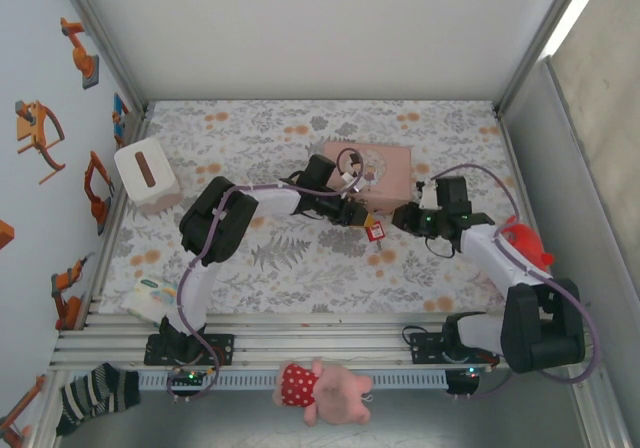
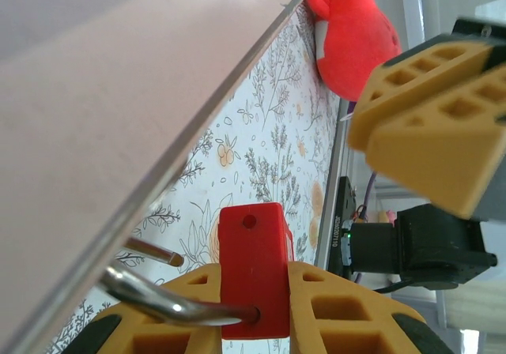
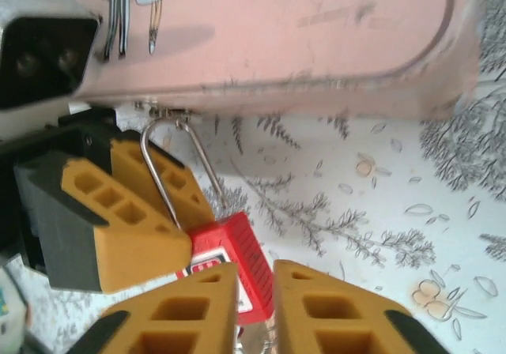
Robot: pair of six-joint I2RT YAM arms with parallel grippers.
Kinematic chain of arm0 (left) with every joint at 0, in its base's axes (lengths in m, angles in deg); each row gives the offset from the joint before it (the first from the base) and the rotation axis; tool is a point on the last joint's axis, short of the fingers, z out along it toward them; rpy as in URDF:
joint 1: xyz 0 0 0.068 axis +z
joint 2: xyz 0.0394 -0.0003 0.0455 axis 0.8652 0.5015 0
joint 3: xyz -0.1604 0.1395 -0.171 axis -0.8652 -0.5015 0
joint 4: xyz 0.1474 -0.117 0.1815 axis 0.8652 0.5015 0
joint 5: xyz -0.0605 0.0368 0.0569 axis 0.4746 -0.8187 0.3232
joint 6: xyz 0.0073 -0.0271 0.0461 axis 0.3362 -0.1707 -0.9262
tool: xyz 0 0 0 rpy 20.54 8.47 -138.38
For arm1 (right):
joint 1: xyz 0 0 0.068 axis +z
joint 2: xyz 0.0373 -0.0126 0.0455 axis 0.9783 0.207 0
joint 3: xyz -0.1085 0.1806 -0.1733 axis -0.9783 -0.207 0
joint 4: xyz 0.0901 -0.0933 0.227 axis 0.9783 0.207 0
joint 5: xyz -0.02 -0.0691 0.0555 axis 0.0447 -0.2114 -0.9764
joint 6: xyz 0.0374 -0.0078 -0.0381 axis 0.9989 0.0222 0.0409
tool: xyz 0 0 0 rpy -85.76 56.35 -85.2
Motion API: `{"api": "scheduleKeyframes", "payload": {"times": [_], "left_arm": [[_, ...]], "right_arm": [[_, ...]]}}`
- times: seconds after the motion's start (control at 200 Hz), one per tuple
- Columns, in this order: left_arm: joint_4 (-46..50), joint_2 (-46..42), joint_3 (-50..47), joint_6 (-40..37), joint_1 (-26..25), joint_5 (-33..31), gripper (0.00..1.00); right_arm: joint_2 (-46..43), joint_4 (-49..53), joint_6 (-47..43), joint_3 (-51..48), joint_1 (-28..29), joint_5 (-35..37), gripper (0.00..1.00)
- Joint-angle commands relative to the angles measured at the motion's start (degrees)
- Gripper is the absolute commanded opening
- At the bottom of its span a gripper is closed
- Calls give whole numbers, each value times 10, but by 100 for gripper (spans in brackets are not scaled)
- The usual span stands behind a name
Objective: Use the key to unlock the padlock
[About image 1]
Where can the small red snack packet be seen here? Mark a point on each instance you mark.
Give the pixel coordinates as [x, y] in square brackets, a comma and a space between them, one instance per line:
[376, 230]

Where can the pink gift box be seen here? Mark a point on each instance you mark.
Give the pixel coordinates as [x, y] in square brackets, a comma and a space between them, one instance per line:
[390, 168]

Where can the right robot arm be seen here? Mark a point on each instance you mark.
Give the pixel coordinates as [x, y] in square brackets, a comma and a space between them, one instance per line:
[540, 328]

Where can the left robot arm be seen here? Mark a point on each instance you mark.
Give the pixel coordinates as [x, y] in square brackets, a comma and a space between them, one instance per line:
[215, 218]

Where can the red plastic toy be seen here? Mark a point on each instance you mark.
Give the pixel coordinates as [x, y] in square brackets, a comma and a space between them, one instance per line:
[527, 243]

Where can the floral tablecloth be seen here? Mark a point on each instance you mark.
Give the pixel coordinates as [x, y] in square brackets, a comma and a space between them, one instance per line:
[250, 133]

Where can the small circuit board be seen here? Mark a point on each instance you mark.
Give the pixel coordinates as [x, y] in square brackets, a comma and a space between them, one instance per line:
[192, 377]
[462, 380]

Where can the pink plush pig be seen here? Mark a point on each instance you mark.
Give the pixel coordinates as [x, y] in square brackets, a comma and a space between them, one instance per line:
[330, 393]

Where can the white tissue box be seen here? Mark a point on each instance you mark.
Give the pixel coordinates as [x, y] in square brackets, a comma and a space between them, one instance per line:
[131, 180]

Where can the wet wipes packet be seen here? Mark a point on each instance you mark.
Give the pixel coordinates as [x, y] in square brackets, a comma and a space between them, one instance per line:
[147, 300]

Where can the striped sock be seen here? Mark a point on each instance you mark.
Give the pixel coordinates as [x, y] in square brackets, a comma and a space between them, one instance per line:
[95, 395]

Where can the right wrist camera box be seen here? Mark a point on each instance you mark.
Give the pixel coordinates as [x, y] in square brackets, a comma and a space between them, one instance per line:
[427, 195]

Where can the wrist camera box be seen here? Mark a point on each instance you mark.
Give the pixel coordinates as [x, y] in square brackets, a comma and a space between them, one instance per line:
[350, 180]
[427, 195]

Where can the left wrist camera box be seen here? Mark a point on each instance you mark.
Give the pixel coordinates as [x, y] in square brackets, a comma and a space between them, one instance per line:
[350, 180]

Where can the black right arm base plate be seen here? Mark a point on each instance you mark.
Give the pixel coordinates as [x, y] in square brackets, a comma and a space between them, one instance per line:
[425, 345]

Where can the aluminium frame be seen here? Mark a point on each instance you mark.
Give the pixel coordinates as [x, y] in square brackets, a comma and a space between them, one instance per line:
[300, 340]

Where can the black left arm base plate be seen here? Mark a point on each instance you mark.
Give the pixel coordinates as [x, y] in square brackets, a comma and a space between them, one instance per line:
[220, 348]

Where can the blue orange wall sticker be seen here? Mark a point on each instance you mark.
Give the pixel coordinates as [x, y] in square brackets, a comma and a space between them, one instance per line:
[120, 118]

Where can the orange robot wall sticker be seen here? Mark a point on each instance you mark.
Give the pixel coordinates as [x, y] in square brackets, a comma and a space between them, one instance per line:
[67, 293]
[35, 133]
[82, 58]
[20, 413]
[97, 193]

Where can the orange block wall sticker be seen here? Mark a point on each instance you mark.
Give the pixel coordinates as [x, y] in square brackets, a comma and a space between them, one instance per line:
[5, 235]

